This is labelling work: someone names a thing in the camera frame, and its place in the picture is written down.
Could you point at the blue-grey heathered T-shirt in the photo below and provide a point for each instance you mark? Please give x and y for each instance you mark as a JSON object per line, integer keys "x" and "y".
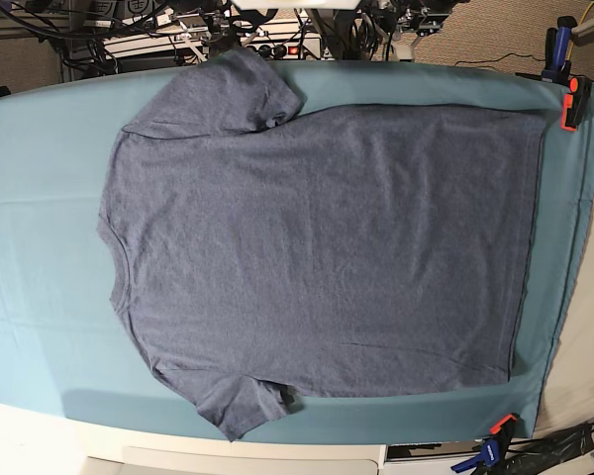
{"x": 359, "y": 251}

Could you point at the teal table cloth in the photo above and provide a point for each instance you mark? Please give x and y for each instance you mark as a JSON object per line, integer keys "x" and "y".
{"x": 63, "y": 352}

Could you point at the blue orange clamp bottom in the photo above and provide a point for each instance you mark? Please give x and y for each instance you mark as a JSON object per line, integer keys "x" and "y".
{"x": 493, "y": 449}

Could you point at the orange black clamp top right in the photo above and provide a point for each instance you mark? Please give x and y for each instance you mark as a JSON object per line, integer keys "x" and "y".
{"x": 575, "y": 103}

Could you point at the black power strip red switch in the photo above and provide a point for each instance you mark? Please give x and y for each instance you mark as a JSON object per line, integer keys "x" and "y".
{"x": 284, "y": 52}

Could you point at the white overhead camera mount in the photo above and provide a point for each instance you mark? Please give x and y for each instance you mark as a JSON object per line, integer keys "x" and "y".
{"x": 296, "y": 4}

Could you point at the blue black clamp handle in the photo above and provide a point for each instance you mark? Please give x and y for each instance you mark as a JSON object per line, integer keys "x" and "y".
{"x": 556, "y": 64}

